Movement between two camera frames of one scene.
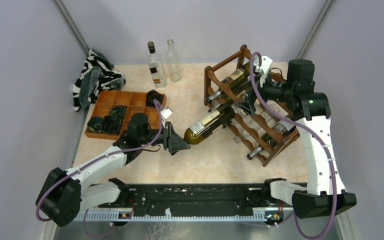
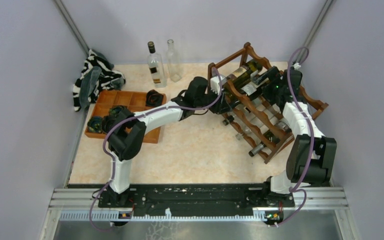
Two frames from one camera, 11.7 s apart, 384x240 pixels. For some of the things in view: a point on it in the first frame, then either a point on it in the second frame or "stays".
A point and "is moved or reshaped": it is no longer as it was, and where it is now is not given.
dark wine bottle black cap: (195, 134) is moved or reshaped
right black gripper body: (275, 91) stays
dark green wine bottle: (236, 84) is moved or reshaped
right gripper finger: (248, 103) → (266, 79)
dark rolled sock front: (111, 125) stays
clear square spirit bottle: (157, 67) stays
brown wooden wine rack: (264, 127) stays
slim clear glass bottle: (237, 139) is moved or reshaped
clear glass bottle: (173, 62) stays
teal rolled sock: (95, 124) stays
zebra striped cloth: (109, 77) stays
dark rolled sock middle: (117, 111) stays
